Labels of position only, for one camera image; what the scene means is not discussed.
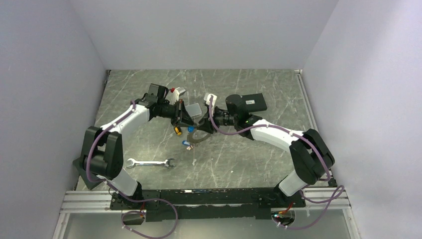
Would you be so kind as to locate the aluminium rail frame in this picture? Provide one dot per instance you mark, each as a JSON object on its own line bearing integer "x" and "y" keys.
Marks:
{"x": 332, "y": 197}

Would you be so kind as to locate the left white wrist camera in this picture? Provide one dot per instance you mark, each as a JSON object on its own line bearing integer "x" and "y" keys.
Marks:
{"x": 175, "y": 94}

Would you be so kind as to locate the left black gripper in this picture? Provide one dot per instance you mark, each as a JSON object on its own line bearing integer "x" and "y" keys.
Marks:
{"x": 184, "y": 119}

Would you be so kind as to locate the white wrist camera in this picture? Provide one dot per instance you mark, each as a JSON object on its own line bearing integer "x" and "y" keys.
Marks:
{"x": 210, "y": 100}
{"x": 175, "y": 94}

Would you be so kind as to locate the yellow black screwdriver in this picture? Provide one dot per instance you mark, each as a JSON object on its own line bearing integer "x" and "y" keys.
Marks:
{"x": 178, "y": 130}

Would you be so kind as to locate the silver open-end wrench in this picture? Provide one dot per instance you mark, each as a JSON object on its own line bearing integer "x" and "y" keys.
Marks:
{"x": 131, "y": 163}

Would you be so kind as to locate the black flat plate right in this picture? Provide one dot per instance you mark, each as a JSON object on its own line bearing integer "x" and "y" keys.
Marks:
{"x": 255, "y": 102}

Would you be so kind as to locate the small grey white box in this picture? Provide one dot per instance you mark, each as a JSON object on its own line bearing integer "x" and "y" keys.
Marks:
{"x": 194, "y": 110}

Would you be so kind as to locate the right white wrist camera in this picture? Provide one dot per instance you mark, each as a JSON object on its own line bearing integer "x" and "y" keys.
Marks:
{"x": 210, "y": 100}

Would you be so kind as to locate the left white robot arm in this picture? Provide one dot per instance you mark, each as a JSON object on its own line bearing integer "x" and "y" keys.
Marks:
{"x": 101, "y": 159}

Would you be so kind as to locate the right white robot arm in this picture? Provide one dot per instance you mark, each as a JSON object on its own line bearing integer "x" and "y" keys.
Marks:
{"x": 310, "y": 155}

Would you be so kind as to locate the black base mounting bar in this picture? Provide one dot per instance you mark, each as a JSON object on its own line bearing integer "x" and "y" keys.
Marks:
{"x": 221, "y": 203}

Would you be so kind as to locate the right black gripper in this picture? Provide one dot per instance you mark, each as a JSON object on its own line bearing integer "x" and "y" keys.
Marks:
{"x": 206, "y": 124}

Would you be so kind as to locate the black flat plate left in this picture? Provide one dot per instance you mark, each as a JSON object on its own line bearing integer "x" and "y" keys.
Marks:
{"x": 79, "y": 167}

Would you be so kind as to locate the black flat plate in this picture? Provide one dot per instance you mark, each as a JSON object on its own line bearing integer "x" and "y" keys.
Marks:
{"x": 79, "y": 167}
{"x": 255, "y": 102}

